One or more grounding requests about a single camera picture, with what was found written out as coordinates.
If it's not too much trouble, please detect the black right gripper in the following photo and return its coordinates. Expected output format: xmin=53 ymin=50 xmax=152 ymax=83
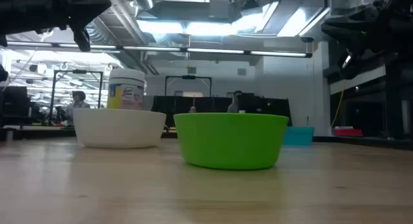
xmin=321 ymin=0 xmax=413 ymax=80

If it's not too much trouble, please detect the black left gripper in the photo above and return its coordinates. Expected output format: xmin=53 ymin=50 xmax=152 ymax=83
xmin=0 ymin=0 xmax=112 ymax=52

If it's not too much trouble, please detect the red plastic bowl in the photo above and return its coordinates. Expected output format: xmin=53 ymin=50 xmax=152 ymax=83
xmin=333 ymin=126 xmax=364 ymax=137

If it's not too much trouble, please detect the blue plastic bowl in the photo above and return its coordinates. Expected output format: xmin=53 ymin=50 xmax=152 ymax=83
xmin=283 ymin=126 xmax=316 ymax=147

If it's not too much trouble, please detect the long LED light bar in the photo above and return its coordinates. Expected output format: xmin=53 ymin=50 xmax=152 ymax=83
xmin=5 ymin=36 xmax=314 ymax=59

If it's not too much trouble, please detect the dark shelving unit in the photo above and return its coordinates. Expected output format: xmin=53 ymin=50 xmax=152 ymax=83
xmin=328 ymin=64 xmax=413 ymax=141

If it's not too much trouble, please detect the white disinfecting wipes canister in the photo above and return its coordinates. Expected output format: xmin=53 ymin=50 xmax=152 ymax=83
xmin=106 ymin=68 xmax=146 ymax=110

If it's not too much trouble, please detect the black monitor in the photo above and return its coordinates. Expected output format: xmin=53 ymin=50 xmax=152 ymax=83
xmin=0 ymin=85 xmax=32 ymax=127

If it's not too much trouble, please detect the black office partition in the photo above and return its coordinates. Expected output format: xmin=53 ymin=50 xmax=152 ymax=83
xmin=150 ymin=94 xmax=294 ymax=128

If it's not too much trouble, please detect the green plastic bowl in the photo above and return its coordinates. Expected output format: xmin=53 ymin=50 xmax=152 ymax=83
xmin=173 ymin=112 xmax=290 ymax=171

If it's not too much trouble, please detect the black gantry frame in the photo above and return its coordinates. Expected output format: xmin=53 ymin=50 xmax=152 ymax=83
xmin=165 ymin=74 xmax=213 ymax=97
xmin=48 ymin=68 xmax=105 ymax=127

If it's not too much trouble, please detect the yellow cable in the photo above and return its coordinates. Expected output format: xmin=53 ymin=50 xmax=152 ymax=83
xmin=330 ymin=87 xmax=347 ymax=128

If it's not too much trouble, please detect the black aluminium table frame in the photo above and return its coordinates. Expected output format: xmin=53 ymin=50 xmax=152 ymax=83
xmin=0 ymin=127 xmax=413 ymax=151

